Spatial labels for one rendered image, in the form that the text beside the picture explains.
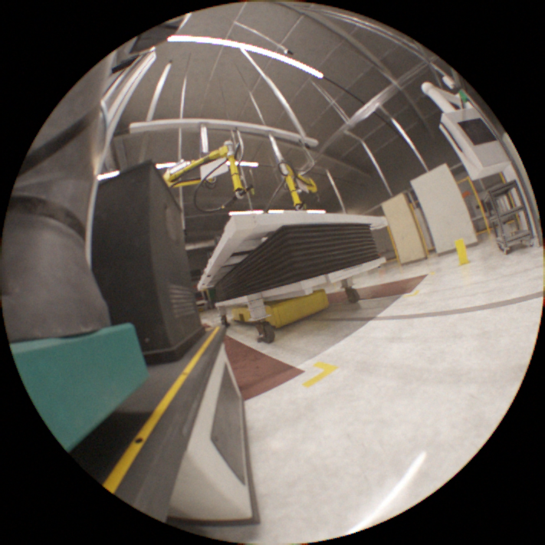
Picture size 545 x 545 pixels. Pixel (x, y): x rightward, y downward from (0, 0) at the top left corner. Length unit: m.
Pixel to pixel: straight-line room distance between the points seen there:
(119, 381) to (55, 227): 0.13
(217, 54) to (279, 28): 2.89
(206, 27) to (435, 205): 10.25
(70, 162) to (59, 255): 0.08
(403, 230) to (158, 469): 5.65
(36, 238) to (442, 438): 0.65
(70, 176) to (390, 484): 0.62
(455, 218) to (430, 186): 1.01
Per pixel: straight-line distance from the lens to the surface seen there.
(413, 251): 5.56
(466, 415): 0.58
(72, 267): 0.17
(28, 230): 0.17
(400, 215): 5.65
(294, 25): 10.15
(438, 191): 5.36
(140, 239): 0.45
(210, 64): 10.27
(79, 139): 0.20
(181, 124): 3.45
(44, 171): 0.19
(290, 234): 1.11
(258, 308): 1.49
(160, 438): 0.18
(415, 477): 0.47
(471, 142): 2.58
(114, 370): 0.16
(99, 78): 0.19
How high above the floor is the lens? 0.42
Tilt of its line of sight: 5 degrees up
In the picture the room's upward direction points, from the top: 15 degrees counter-clockwise
